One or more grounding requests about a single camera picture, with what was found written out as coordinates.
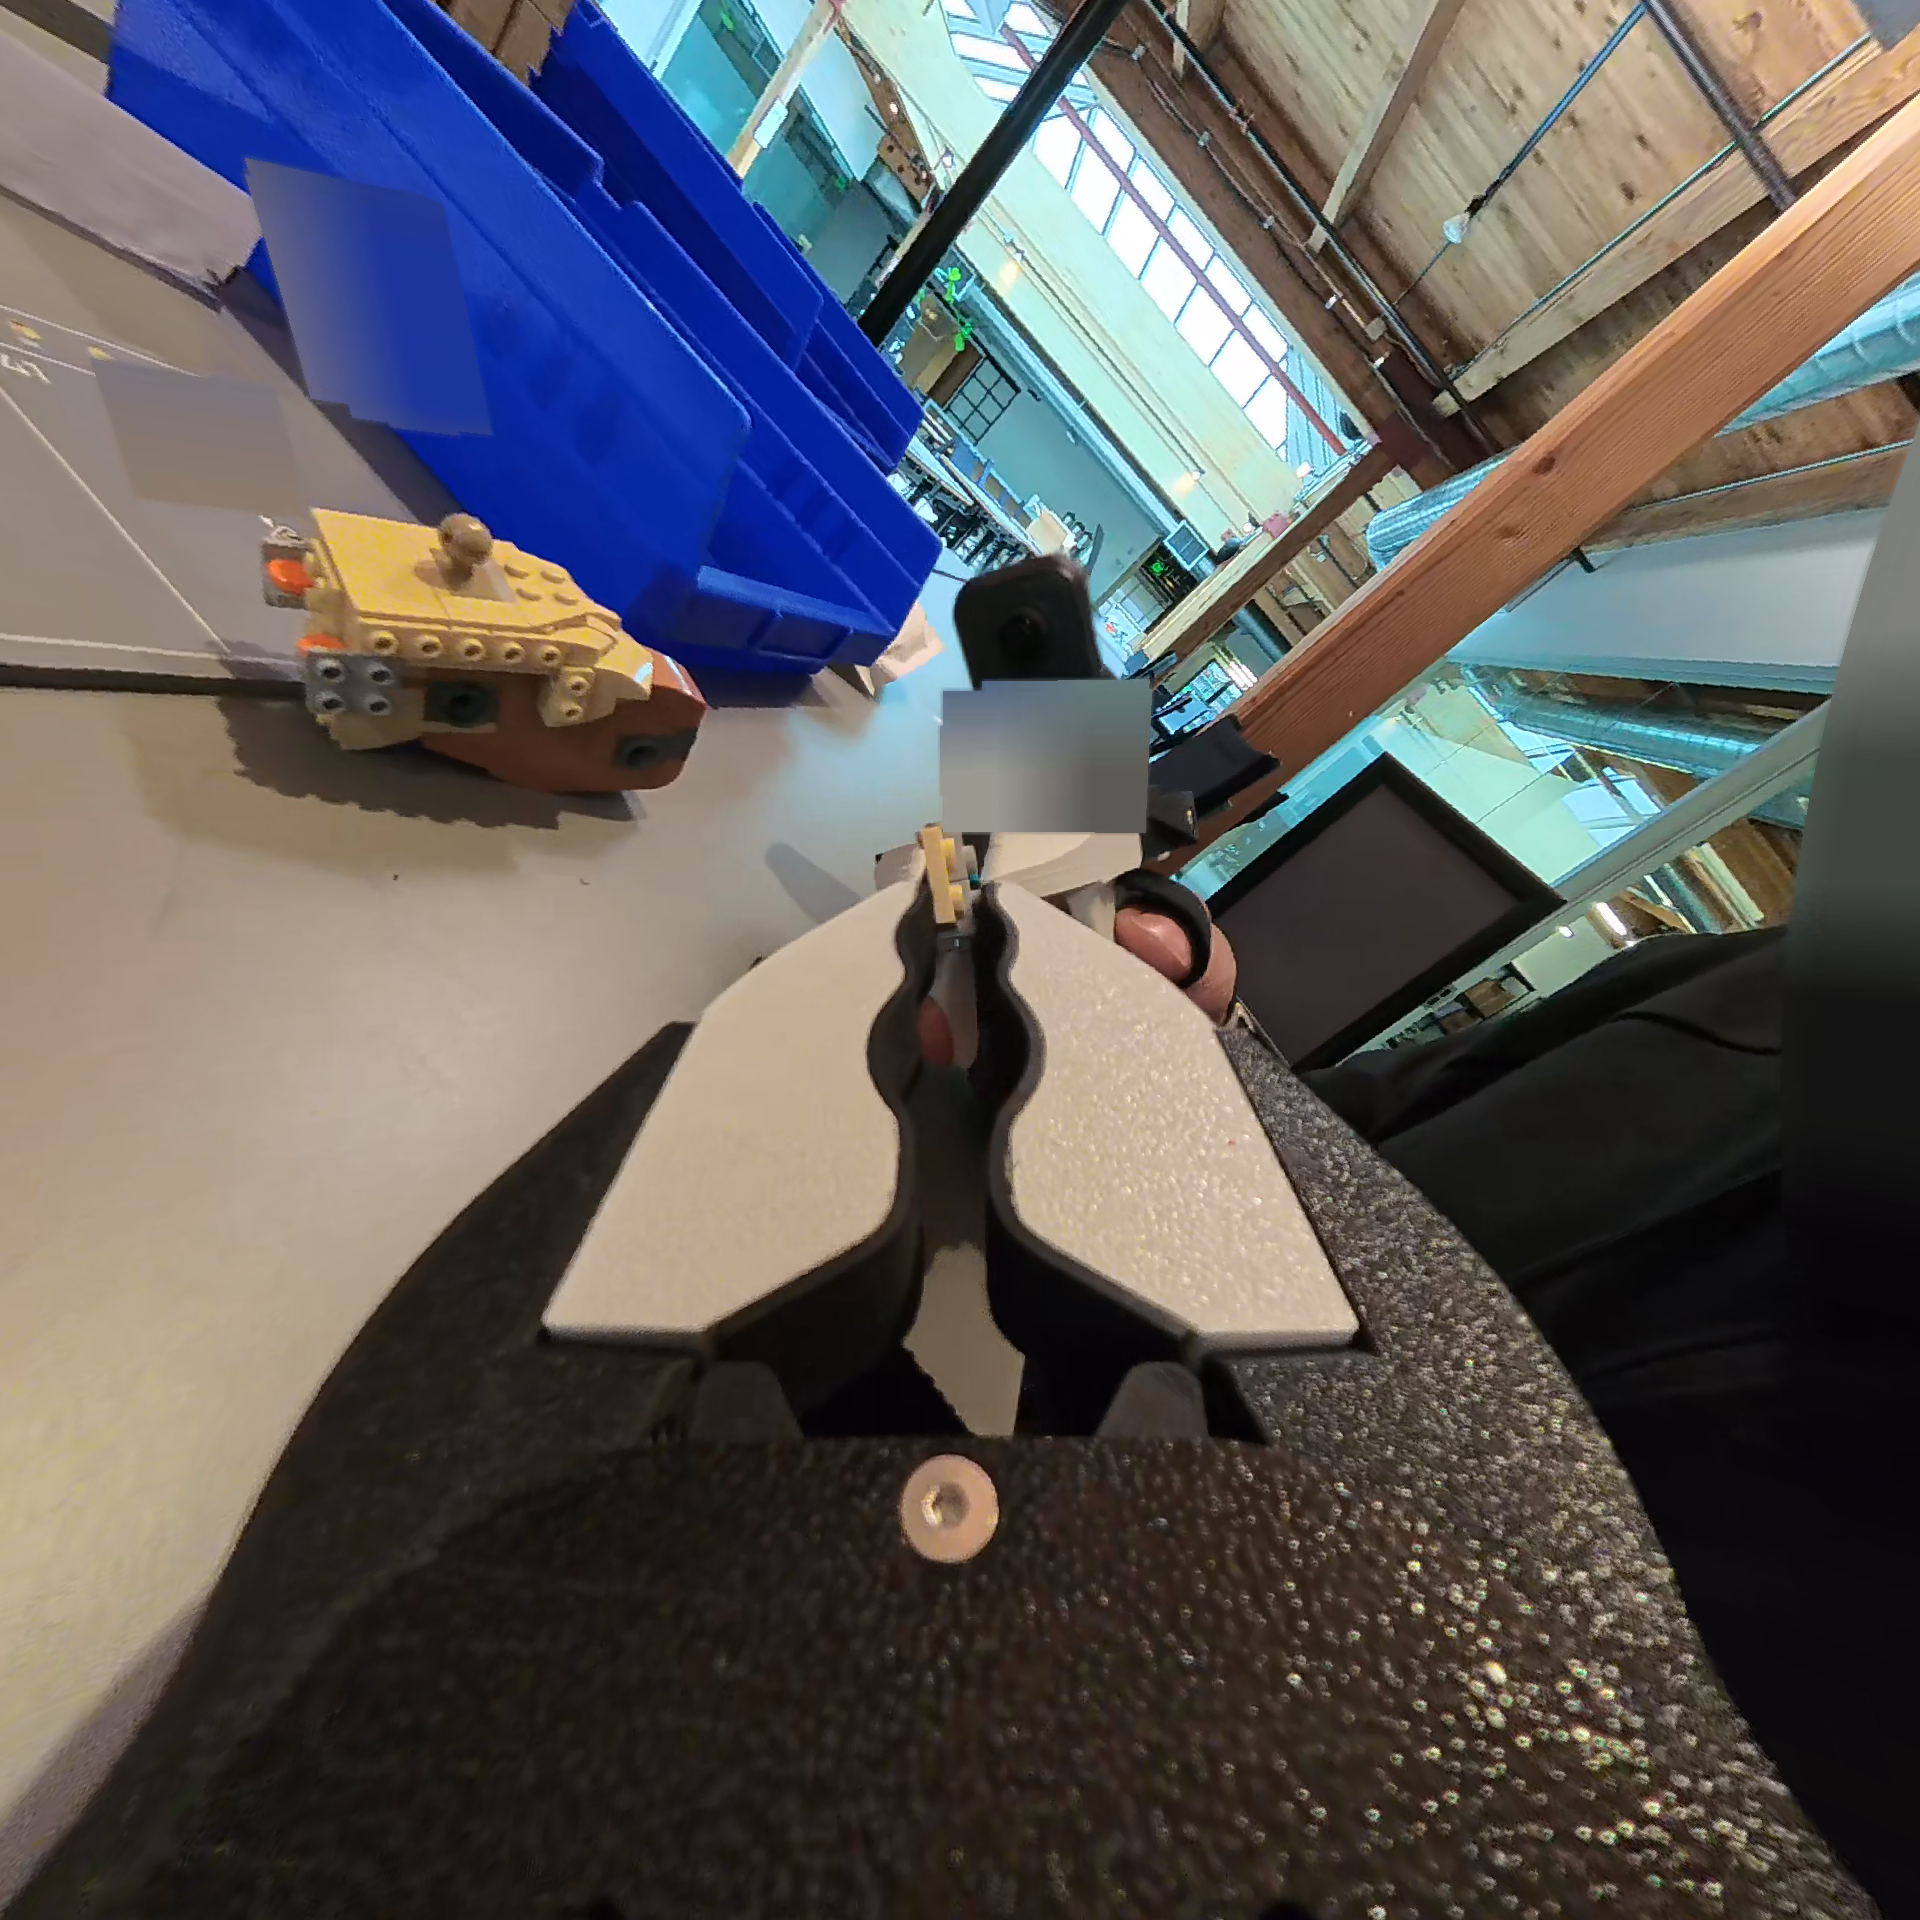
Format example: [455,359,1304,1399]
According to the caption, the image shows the grey desk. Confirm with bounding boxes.
[0,592,1052,1871]

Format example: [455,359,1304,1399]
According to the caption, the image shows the person's right forearm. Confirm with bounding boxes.
[1297,929,1794,1292]

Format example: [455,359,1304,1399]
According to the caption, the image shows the tan brown brick ship model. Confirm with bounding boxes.
[263,511,706,793]

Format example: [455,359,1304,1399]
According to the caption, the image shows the background work tables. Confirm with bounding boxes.
[900,405,1143,601]

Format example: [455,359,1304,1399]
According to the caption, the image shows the person's right hand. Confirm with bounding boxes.
[915,897,1241,1071]

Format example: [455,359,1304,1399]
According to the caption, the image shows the black monitor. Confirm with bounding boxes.
[1200,749,1569,1071]

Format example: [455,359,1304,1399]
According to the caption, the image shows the white printed paper bag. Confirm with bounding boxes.
[855,618,944,704]

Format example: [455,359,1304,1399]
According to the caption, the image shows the silver ventilation duct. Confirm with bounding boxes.
[1364,277,1920,571]

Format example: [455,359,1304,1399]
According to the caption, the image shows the wooden support beam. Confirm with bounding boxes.
[1224,90,1920,775]

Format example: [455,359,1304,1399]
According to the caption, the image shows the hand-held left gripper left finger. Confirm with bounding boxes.
[539,884,924,1345]

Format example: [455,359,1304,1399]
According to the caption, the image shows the large blue plastic bin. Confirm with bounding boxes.
[108,0,944,707]

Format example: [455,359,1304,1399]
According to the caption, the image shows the stack of cardboard boxes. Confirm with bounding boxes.
[448,0,586,81]

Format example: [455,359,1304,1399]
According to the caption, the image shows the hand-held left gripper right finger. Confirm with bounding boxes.
[978,883,1367,1351]

